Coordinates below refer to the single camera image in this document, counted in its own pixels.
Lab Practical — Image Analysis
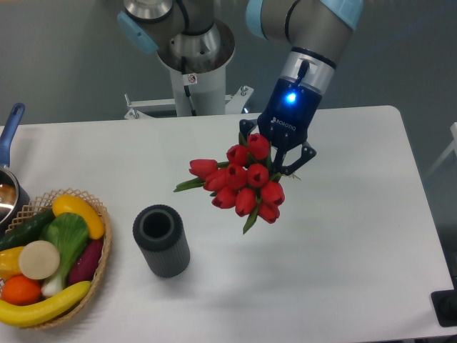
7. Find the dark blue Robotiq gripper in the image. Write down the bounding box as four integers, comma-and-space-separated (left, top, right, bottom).
238, 79, 321, 176

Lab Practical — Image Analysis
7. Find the red tulip bouquet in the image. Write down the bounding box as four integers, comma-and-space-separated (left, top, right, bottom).
174, 133, 286, 234

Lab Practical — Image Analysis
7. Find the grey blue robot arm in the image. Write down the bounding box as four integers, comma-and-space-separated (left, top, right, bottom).
117, 1, 363, 175

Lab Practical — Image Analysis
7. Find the dark grey ribbed vase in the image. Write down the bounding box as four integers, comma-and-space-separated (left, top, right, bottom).
133, 204, 191, 279

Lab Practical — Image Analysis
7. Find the yellow squash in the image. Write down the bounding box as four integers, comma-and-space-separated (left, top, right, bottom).
51, 194, 105, 239

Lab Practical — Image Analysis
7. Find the green bok choy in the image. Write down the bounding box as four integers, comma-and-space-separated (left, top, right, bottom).
40, 213, 89, 298

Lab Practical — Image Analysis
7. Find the black device at edge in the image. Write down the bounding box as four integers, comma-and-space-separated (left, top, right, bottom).
431, 289, 456, 327

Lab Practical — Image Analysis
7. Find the woven wicker basket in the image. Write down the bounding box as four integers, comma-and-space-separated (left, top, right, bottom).
1, 189, 111, 329

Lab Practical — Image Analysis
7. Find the dark green cucumber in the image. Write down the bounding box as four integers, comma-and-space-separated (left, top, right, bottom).
1, 209, 55, 251

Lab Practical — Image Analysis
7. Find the beige round slice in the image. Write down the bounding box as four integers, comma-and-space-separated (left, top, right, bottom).
19, 240, 60, 280

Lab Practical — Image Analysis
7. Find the yellow bell pepper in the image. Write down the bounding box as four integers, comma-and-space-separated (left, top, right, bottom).
0, 246, 24, 280

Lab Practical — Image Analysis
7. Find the orange fruit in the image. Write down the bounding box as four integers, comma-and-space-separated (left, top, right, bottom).
1, 275, 41, 306

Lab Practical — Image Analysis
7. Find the yellow banana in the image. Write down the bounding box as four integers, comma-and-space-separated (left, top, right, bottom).
1, 281, 91, 328

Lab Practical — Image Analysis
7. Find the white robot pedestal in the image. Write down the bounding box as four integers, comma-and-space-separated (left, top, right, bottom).
124, 66, 254, 119

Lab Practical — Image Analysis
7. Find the white frame at right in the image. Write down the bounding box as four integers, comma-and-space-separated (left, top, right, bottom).
425, 122, 456, 179

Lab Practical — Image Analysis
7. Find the blue handled saucepan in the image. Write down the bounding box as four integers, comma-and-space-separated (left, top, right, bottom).
1, 103, 29, 237

